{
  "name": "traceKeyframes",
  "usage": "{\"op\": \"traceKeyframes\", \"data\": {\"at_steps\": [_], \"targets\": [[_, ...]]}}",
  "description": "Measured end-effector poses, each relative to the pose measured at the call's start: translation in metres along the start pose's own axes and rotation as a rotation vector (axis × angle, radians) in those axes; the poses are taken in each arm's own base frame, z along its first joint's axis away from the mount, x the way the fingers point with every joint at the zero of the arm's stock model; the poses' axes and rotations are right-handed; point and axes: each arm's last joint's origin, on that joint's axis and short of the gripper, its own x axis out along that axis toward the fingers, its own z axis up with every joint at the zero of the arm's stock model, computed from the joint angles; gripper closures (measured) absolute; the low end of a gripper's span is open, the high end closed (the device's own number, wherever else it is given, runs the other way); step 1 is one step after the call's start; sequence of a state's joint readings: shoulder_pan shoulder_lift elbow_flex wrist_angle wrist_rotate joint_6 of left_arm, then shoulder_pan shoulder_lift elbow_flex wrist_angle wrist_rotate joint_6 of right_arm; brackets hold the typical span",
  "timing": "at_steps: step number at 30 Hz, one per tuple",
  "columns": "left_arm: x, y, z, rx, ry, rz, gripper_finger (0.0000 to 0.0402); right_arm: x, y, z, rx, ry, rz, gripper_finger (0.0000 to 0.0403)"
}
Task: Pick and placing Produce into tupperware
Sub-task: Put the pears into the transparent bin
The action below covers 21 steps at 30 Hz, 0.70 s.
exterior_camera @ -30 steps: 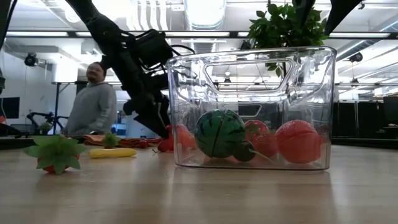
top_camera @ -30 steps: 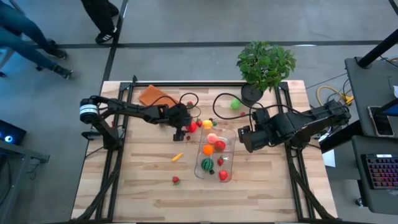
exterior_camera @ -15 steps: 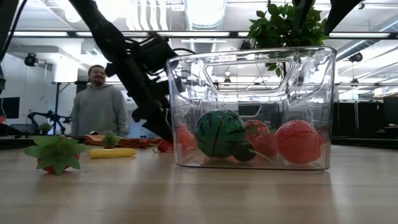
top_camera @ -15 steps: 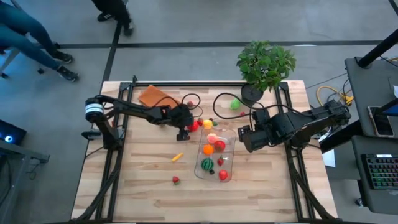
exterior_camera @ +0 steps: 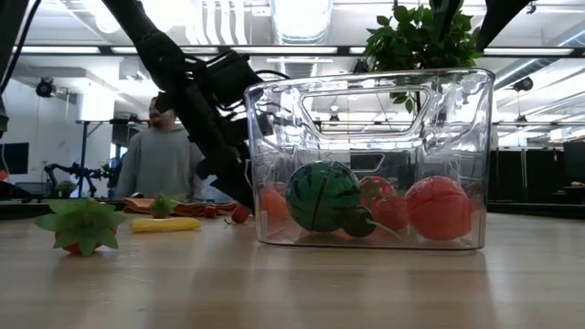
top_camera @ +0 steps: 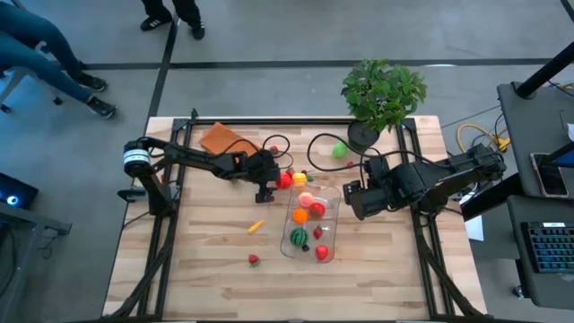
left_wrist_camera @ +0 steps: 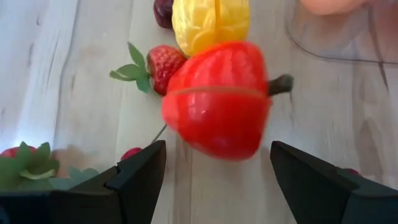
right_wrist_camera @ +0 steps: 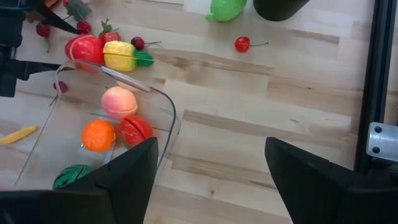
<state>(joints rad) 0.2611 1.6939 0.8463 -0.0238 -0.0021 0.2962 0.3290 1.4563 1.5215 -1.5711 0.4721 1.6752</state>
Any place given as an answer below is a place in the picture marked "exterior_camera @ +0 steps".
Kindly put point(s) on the small red toy radish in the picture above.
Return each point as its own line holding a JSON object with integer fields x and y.
{"x": 210, "y": 210}

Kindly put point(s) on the small yellow toy banana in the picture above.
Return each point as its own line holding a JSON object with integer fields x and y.
{"x": 164, "y": 225}

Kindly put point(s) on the red toy bell pepper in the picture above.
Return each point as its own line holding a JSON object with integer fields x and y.
{"x": 388, "y": 212}

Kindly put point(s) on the green toy watermelon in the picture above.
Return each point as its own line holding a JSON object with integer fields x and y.
{"x": 322, "y": 196}

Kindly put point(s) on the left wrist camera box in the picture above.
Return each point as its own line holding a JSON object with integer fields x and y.
{"x": 233, "y": 75}

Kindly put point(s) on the silver ceiling air duct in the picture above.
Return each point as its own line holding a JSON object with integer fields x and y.
{"x": 301, "y": 18}

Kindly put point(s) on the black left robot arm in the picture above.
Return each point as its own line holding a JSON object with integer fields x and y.
{"x": 132, "y": 23}

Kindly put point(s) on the background black frame table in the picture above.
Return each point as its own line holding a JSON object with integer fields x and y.
{"x": 83, "y": 151}

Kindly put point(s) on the red toy tomato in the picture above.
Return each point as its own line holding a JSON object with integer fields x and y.
{"x": 439, "y": 208}

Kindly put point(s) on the background black robot arm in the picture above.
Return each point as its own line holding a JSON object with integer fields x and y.
{"x": 77, "y": 171}

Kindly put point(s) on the black background cabinets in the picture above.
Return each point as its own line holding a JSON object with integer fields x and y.
{"x": 539, "y": 173}

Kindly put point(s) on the small background plant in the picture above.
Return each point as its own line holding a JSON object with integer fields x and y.
{"x": 66, "y": 188}

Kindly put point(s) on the black ceiling spotlight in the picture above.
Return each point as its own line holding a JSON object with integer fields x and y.
{"x": 45, "y": 87}
{"x": 523, "y": 83}

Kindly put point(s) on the dark red toy cherry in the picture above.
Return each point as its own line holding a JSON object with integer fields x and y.
{"x": 240, "y": 215}

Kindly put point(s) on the dark green small toy fruit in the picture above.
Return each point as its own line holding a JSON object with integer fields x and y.
{"x": 358, "y": 223}

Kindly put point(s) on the red and black device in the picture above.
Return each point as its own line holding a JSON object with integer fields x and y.
{"x": 3, "y": 176}

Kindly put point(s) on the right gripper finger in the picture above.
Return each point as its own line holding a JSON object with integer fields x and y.
{"x": 445, "y": 16}
{"x": 498, "y": 16}

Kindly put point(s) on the person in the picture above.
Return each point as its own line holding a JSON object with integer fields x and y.
{"x": 155, "y": 164}

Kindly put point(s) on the orange folded cloth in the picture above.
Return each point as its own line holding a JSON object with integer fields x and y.
{"x": 192, "y": 210}

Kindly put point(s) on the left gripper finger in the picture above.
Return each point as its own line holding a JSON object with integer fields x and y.
{"x": 233, "y": 183}

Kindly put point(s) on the leafy toy strawberry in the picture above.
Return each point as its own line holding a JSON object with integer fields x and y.
{"x": 82, "y": 224}

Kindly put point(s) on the orange toy fruit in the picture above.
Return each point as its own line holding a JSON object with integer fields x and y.
{"x": 274, "y": 203}

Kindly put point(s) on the green leafy plant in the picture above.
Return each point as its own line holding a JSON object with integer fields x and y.
{"x": 411, "y": 41}

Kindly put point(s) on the black wall monitor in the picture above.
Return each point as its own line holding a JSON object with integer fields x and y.
{"x": 13, "y": 157}

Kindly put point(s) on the clear plastic container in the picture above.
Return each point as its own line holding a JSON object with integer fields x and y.
{"x": 274, "y": 151}

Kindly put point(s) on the small toy strawberry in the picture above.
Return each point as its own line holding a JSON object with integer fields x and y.
{"x": 161, "y": 206}

